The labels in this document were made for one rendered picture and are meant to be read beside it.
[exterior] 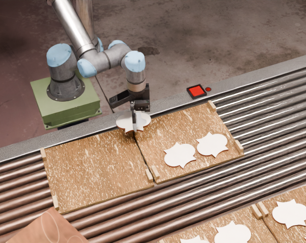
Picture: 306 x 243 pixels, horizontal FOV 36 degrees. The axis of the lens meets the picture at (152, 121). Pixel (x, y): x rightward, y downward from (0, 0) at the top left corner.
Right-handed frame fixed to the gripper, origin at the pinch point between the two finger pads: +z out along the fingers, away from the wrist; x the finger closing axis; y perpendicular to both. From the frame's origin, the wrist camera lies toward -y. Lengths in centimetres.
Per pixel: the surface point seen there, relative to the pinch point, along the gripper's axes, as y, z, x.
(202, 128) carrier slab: 31.2, 11.6, 3.3
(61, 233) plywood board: -29, 1, -51
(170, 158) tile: 14.6, 10.6, -13.4
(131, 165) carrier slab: -2.0, 11.7, -14.5
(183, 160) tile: 20.2, 10.5, -15.1
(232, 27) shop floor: 98, 105, 208
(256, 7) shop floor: 127, 105, 237
